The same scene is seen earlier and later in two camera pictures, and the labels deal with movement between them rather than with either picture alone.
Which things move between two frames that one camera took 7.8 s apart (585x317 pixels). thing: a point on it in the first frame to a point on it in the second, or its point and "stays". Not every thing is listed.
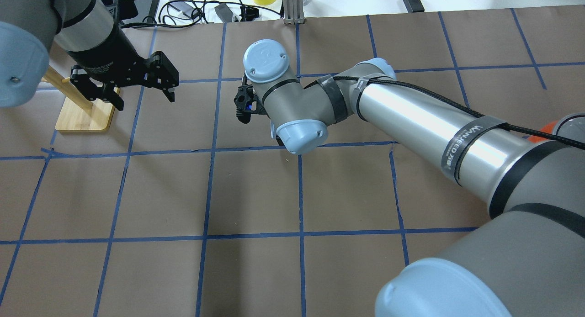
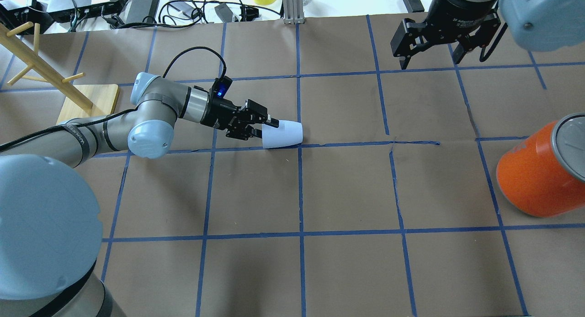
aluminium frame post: (293, 6) stays
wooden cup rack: (80, 113) stays
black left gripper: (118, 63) to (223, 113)
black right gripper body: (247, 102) to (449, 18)
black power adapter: (412, 1) stays
